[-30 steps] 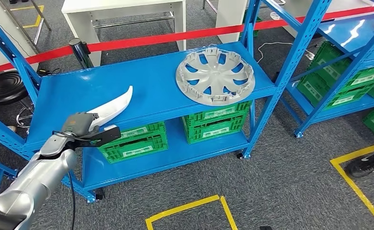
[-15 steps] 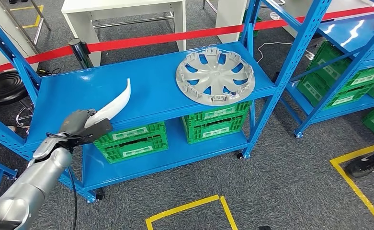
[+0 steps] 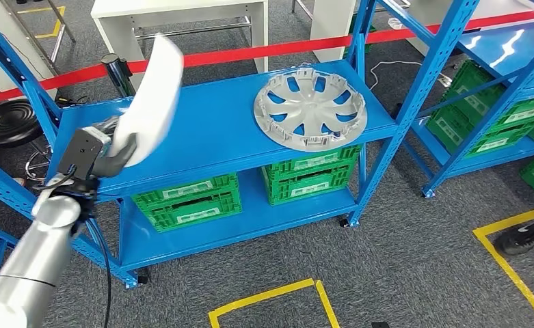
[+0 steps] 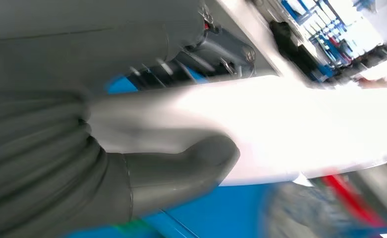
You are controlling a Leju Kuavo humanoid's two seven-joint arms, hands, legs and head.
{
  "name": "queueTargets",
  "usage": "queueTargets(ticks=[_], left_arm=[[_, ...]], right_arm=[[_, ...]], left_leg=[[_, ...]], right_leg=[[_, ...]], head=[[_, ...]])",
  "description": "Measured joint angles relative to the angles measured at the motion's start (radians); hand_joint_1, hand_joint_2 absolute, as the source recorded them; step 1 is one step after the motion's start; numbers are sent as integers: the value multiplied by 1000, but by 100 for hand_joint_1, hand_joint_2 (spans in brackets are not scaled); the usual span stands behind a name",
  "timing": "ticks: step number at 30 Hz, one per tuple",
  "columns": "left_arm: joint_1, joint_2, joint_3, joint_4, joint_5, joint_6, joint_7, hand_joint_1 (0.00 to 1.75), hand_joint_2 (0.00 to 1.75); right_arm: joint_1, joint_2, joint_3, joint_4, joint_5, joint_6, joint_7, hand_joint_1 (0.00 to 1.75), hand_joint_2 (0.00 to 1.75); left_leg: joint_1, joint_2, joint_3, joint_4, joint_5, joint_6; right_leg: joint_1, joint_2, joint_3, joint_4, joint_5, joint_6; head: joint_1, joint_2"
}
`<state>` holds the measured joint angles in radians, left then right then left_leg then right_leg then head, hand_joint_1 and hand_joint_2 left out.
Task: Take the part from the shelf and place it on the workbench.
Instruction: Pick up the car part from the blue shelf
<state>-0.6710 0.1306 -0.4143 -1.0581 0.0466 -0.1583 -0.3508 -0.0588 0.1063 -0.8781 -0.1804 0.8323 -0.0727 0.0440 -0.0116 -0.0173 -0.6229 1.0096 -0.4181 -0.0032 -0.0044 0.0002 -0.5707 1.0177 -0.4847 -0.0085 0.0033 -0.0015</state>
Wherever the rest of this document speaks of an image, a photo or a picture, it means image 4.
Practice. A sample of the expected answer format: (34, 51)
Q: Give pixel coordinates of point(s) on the red barrier belt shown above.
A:
(350, 200)

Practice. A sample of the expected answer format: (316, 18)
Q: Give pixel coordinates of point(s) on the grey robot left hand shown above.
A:
(81, 42)

